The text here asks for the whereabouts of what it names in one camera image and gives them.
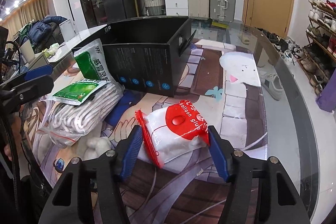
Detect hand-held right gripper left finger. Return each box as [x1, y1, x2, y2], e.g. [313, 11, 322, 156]
[39, 124, 143, 224]

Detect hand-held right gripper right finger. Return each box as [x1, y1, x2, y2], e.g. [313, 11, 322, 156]
[206, 126, 309, 224]

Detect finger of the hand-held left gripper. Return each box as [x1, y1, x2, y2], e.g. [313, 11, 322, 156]
[18, 64, 53, 82]
[0, 75, 54, 111]

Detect green medicine packet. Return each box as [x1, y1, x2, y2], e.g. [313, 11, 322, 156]
[51, 79, 108, 106]
[73, 39, 116, 83]

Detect red and white packet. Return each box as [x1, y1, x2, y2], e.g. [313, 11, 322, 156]
[135, 99, 212, 168]

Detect bag of white socks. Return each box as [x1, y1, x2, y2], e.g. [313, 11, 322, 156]
[37, 81, 125, 148]

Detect black cardboard box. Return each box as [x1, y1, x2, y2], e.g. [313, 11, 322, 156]
[71, 17, 196, 97]

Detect cream chair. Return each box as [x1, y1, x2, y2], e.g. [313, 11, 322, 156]
[18, 40, 36, 63]

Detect green tissue packs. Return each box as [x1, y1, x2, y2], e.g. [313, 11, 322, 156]
[42, 43, 62, 58]

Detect white cotton balls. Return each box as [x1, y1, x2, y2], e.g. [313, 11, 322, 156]
[84, 136, 112, 160]

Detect blue down jacket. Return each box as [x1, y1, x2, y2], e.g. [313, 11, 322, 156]
[28, 16, 69, 50]

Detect printed desk mat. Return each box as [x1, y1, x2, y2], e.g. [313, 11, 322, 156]
[24, 38, 268, 224]

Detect beige curtain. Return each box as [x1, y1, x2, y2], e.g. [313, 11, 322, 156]
[0, 0, 57, 38]

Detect white top sideboard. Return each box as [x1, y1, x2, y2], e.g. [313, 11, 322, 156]
[49, 25, 108, 63]

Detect white storage box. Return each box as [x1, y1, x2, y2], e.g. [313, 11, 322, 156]
[59, 19, 76, 42]

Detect white sneaker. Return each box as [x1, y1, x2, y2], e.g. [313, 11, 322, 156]
[260, 70, 285, 101]

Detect purple cloth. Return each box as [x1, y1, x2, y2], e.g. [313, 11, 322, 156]
[315, 77, 336, 113]

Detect pile of assorted shoes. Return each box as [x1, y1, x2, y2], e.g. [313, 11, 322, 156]
[255, 27, 302, 67]

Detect wicker basket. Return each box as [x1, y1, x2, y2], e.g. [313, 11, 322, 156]
[144, 0, 166, 16]

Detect shoe rack with shoes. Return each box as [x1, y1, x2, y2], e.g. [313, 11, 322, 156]
[297, 0, 336, 94]

